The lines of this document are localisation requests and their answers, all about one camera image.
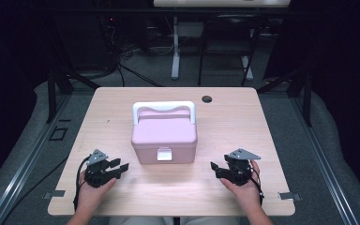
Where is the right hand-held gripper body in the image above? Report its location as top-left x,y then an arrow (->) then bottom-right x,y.
222,148 -> 262,188

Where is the person's right hand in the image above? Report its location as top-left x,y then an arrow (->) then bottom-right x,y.
219,159 -> 263,214

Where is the black computer tower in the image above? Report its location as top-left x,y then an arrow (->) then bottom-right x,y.
71,12 -> 114,71

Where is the long black floor cable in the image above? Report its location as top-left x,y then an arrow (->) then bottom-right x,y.
1,156 -> 69,224

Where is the black metal stand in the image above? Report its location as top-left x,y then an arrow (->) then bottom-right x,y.
256,67 -> 313,128
45,18 -> 101,125

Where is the white desk top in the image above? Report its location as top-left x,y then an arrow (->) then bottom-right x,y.
153,0 -> 292,8

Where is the white desk leg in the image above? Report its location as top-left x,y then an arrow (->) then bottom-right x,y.
171,16 -> 182,81
241,55 -> 254,82

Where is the grey tape piece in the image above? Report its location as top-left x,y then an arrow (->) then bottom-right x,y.
277,191 -> 303,202
42,189 -> 67,201

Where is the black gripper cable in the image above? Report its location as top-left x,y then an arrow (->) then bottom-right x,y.
73,155 -> 92,212
249,168 -> 265,207

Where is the person's left hand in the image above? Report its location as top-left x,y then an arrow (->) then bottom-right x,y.
75,170 -> 118,214

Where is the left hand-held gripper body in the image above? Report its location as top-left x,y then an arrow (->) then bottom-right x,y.
83,148 -> 120,188

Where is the pink storage box white handle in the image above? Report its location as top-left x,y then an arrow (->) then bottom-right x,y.
130,100 -> 199,165

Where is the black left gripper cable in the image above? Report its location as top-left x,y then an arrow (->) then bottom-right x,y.
73,155 -> 92,212

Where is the aluminium floor rail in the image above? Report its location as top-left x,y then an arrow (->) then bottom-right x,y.
290,97 -> 360,225
0,93 -> 73,225

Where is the black chair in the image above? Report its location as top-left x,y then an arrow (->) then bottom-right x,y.
197,13 -> 268,87

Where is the black floor cable bundle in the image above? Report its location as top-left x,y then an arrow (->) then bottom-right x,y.
99,15 -> 164,88

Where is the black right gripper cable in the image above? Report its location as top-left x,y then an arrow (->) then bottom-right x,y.
249,168 -> 265,207

